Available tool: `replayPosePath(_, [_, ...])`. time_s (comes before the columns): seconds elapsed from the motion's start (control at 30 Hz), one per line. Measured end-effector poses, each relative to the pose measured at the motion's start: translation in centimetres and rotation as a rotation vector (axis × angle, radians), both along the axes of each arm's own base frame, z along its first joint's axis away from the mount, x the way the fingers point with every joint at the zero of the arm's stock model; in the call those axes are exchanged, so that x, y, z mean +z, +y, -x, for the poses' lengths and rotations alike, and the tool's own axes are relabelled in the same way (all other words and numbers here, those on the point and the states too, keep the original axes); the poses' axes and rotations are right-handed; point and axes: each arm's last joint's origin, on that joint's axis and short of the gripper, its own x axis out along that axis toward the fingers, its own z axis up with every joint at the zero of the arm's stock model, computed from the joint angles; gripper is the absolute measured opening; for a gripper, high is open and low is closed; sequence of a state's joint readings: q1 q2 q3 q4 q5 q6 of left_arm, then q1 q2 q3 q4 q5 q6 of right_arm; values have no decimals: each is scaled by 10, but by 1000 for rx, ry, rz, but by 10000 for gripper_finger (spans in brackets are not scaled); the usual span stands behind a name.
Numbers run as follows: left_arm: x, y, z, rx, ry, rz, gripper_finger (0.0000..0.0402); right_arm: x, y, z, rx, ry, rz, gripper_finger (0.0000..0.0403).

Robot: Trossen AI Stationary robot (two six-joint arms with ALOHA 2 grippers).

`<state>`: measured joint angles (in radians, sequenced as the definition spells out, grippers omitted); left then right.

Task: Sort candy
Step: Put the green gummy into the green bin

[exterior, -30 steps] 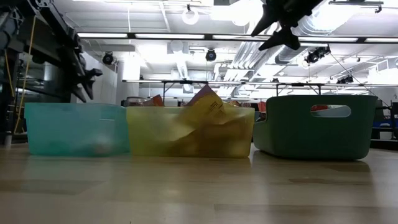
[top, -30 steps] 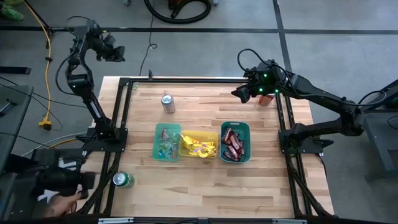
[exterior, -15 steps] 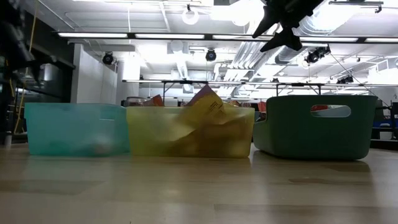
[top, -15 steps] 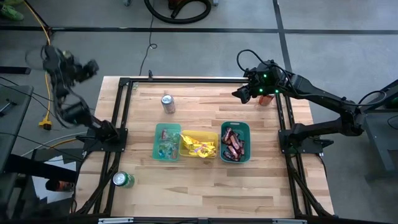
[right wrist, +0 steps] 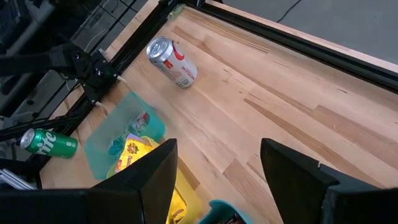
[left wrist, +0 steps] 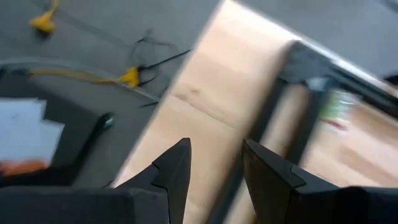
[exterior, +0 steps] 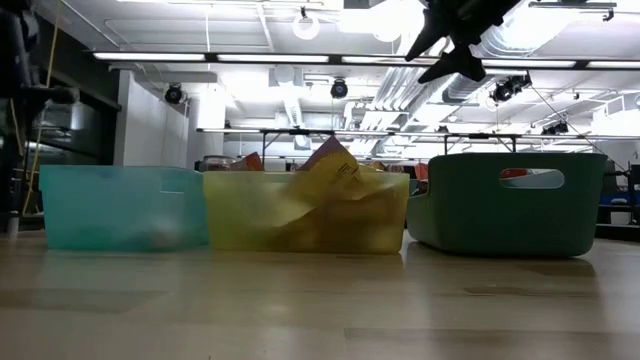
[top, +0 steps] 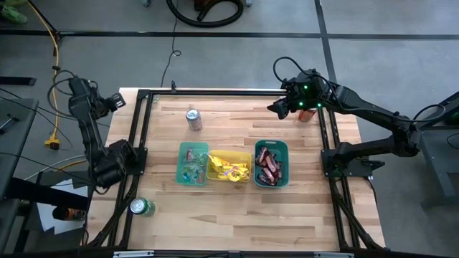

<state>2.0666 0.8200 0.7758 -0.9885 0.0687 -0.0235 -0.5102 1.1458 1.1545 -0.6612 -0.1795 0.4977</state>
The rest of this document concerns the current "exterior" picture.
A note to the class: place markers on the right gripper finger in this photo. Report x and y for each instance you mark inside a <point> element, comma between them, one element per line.
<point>467,62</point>
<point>430,40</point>

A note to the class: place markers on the red soda can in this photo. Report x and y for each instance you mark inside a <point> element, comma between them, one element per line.
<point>512,173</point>

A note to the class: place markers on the silver soda can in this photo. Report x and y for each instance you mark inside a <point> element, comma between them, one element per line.
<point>215,164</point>

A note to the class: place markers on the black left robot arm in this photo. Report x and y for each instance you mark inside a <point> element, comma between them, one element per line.
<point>50,95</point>

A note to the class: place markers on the black spot lamp cluster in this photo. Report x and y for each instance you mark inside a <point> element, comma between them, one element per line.
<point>555,129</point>
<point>510,89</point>

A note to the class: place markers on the black ceiling spot lamp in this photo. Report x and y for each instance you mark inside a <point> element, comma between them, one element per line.
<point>173,94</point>
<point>339,89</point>

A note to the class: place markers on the black ceiling track fixture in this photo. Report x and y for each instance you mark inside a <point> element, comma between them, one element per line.
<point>570,5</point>

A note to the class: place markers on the red background object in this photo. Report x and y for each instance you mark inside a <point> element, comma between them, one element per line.
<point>421,172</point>

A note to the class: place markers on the round white ceiling lamp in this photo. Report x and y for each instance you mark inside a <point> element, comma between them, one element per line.
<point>296,28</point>

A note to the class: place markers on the dark green plastic bin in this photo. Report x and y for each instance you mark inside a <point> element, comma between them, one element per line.
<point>465,215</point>

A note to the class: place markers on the long ceiling light strip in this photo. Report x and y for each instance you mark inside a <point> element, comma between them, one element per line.
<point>272,58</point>

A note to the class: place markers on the blue background object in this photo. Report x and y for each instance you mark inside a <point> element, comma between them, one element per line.
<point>622,199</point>

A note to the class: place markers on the orange background object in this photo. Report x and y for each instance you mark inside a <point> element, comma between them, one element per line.
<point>254,162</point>

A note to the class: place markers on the yellow translucent bin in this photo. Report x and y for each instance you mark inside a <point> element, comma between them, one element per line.
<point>245,205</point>

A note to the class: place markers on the light teal translucent bin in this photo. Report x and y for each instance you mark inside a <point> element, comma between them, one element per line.
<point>100,205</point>

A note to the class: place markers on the small white cylinder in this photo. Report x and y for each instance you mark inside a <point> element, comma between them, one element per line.
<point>13,225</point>

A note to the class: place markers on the silver ventilation duct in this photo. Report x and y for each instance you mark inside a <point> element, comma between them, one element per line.
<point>530,35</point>

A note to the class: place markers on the black metal table frame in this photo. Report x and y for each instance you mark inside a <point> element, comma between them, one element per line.
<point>480,136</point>
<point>300,132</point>

